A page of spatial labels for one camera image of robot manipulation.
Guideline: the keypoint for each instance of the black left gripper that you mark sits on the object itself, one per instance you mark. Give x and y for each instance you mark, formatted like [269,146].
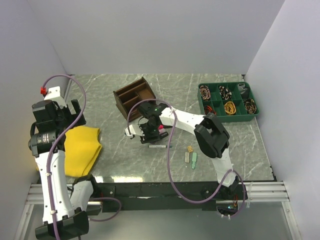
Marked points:
[72,117]

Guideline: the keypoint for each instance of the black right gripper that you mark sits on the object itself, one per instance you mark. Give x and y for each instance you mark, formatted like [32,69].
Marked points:
[145,139]

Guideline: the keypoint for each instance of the pink highlighter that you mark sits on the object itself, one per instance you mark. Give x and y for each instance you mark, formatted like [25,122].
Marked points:
[160,128]

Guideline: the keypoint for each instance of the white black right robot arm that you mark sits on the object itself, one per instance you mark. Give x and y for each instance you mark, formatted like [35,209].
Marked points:
[211,135]

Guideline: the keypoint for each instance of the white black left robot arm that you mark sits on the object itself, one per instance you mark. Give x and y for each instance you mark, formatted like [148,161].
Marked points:
[64,211]

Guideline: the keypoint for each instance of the green capped white marker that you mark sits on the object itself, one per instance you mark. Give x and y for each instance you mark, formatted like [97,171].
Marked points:
[160,146]

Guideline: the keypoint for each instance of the yellow folded cloth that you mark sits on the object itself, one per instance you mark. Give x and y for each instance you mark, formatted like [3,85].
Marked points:
[82,148]

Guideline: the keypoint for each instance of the brown wooden desk organizer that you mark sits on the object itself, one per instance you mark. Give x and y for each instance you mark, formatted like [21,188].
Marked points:
[131,94]

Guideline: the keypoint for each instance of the beige rectangular eraser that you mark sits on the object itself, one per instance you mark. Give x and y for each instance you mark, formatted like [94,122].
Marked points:
[187,157]

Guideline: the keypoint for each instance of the small tan eraser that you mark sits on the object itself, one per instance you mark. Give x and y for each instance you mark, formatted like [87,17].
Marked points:
[190,149]

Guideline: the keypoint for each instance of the light green clip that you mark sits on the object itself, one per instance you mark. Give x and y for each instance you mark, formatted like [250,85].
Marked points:
[194,157]

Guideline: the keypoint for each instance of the red black rolled band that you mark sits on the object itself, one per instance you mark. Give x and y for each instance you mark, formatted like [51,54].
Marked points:
[208,109]

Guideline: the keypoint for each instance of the pink black rolled band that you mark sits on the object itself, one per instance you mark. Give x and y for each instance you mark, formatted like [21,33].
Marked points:
[205,92]

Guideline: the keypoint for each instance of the yellow rolled band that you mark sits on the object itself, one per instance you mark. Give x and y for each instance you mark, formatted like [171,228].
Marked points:
[230,108]

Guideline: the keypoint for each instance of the black white rolled band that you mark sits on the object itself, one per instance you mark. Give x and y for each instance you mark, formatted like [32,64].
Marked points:
[225,93]

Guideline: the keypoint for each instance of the green compartment tray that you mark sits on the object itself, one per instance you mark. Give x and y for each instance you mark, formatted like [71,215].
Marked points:
[218,104]

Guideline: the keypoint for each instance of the grey crumpled item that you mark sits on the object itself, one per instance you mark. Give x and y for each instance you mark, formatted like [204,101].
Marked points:
[244,90]

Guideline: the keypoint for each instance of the brown black rolled band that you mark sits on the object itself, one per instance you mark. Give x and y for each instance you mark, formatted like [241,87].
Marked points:
[250,106]

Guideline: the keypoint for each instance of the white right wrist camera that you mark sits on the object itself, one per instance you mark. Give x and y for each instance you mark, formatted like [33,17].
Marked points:
[133,130]

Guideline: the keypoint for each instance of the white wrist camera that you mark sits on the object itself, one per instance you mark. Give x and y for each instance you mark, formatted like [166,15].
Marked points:
[133,130]
[53,95]

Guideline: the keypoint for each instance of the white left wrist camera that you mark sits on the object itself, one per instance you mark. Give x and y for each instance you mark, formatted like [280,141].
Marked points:
[53,95]

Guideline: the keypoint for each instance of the black base frame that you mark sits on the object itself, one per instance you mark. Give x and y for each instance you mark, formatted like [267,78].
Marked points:
[138,196]

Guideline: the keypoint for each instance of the aluminium rail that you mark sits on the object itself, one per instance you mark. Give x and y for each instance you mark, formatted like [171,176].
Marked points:
[258,192]

